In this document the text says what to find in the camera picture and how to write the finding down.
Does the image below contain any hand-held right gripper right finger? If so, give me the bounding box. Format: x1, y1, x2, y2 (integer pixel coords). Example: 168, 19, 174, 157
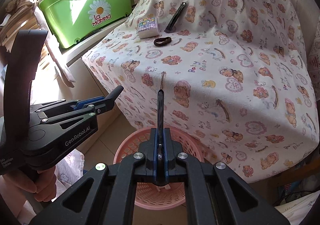
160, 127, 290, 225

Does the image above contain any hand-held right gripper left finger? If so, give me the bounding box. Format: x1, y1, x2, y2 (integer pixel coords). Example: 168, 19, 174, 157
31, 127, 161, 225

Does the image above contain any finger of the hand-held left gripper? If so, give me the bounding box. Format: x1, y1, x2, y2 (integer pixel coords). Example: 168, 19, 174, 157
41, 103, 117, 131
35, 85, 125, 114

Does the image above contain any pink plastic basket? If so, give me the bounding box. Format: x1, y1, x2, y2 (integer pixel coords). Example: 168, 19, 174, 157
114, 127, 209, 211

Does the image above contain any person's left hand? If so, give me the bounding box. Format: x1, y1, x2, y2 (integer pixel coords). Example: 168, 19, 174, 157
25, 165, 57, 202

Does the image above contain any white pink printed cloth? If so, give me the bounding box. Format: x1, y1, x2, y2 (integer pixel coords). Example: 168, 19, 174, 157
53, 151, 86, 192

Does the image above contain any colourful tissue packet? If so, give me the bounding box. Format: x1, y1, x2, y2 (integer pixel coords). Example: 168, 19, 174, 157
137, 17, 160, 39

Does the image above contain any green plastic tub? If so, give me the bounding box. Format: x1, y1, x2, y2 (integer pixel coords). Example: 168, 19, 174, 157
37, 0, 133, 49

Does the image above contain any bear printed bed sheet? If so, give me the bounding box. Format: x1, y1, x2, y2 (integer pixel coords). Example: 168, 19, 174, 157
82, 0, 318, 178

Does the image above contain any black comb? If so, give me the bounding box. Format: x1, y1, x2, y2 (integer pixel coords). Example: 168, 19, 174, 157
164, 2, 187, 34

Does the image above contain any white paper sheet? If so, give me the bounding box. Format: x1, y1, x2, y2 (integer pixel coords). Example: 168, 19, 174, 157
274, 190, 320, 225

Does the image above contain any pink patterned tablecloth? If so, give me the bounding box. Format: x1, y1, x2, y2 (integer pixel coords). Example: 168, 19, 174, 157
307, 45, 320, 88

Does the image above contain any black hair tie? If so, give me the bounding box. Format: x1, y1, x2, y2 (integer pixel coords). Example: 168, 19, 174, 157
153, 36, 172, 47

